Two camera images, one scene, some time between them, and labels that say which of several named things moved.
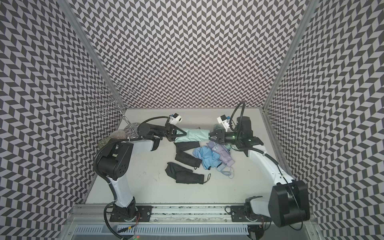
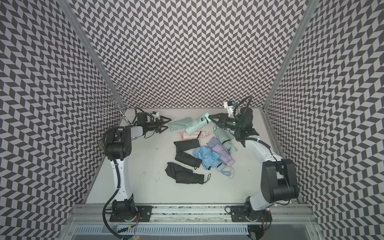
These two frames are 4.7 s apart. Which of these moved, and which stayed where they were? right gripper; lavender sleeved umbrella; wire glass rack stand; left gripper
Moved: left gripper; right gripper
Stayed: wire glass rack stand; lavender sleeved umbrella
